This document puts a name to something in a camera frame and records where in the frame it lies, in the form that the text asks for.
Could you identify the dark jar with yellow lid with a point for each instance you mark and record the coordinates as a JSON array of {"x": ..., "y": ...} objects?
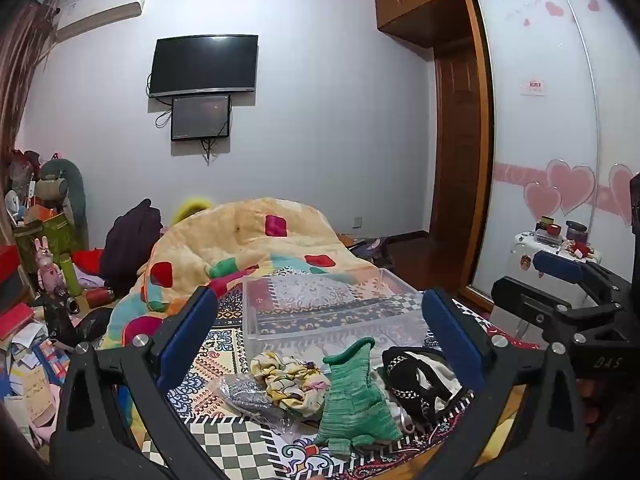
[{"x": 547, "y": 222}]

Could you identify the dark glass jar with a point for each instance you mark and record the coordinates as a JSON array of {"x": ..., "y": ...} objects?
[{"x": 576, "y": 231}]

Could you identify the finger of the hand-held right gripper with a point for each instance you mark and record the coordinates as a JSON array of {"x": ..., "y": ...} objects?
[
  {"x": 525, "y": 305},
  {"x": 555, "y": 263}
]

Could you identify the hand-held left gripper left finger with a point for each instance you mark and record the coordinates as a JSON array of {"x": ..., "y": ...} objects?
[{"x": 186, "y": 342}]

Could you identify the white sliding door with hearts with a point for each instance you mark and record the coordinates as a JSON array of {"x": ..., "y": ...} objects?
[{"x": 540, "y": 135}]

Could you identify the brown curtain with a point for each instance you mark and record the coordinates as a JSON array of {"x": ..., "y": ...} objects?
[{"x": 22, "y": 75}]

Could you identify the clear plastic storage box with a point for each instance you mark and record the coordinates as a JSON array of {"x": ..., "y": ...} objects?
[{"x": 320, "y": 320}]

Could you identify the red cloth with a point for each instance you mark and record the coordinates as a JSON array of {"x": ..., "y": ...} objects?
[{"x": 87, "y": 262}]

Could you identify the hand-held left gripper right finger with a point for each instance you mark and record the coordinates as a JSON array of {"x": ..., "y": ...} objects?
[{"x": 452, "y": 342}]

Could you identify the small black wall monitor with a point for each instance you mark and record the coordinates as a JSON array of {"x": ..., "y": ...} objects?
[{"x": 201, "y": 117}]

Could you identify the white air conditioner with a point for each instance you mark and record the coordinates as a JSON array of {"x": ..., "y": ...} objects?
[{"x": 100, "y": 12}]

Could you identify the pile of papers and books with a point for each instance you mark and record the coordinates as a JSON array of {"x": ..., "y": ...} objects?
[{"x": 30, "y": 370}]

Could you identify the green plush toy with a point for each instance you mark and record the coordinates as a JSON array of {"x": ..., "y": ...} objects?
[{"x": 62, "y": 185}]

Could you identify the black and white knitted cloth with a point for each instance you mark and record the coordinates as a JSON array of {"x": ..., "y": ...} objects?
[{"x": 415, "y": 380}]

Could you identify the green cardboard box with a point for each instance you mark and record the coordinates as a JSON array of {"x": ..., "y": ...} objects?
[{"x": 47, "y": 237}]

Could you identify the yellow-green fuzzy item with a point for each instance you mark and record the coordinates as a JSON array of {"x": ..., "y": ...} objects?
[{"x": 189, "y": 208}]

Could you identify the green bottle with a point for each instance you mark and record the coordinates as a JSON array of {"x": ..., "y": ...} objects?
[{"x": 70, "y": 275}]

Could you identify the red box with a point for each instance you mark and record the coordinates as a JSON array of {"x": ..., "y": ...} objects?
[{"x": 9, "y": 270}]

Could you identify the dark purple jacket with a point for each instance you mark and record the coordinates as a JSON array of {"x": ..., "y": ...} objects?
[{"x": 132, "y": 240}]

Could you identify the green knitted garment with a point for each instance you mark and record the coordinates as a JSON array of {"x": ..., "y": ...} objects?
[{"x": 355, "y": 400}]

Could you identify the red and white door sticker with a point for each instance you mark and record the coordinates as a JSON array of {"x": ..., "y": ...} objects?
[{"x": 535, "y": 84}]

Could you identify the purple bag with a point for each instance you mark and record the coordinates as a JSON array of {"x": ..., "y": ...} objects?
[{"x": 369, "y": 250}]

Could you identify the yellow floral scrunchie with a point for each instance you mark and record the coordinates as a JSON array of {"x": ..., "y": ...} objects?
[{"x": 287, "y": 382}]

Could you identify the yellow patchwork fleece blanket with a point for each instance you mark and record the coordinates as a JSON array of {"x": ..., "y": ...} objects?
[{"x": 240, "y": 240}]

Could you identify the black wall television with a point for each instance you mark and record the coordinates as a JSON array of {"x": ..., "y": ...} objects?
[{"x": 204, "y": 64}]

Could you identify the pink rabbit plush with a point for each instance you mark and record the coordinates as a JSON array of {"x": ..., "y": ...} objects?
[{"x": 47, "y": 267}]

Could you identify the grey item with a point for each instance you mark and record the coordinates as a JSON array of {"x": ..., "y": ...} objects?
[{"x": 250, "y": 395}]

